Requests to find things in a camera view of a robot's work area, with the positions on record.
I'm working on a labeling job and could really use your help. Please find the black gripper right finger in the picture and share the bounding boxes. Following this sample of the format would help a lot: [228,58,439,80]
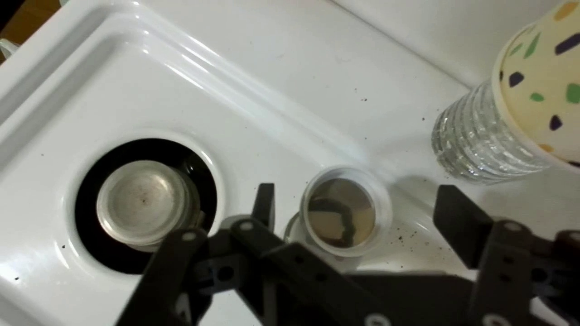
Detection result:
[433,185,538,326]

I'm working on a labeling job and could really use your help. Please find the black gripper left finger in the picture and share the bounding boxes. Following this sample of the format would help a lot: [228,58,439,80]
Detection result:
[116,228,207,326]

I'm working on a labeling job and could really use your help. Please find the front stove burner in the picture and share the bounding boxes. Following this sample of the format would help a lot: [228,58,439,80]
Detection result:
[74,138,218,273]

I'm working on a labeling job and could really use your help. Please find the white gas stove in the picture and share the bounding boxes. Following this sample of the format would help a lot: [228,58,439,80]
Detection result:
[0,0,560,326]

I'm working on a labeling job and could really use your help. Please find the clear ribbed glass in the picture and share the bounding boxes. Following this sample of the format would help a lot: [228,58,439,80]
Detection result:
[431,81,549,183]

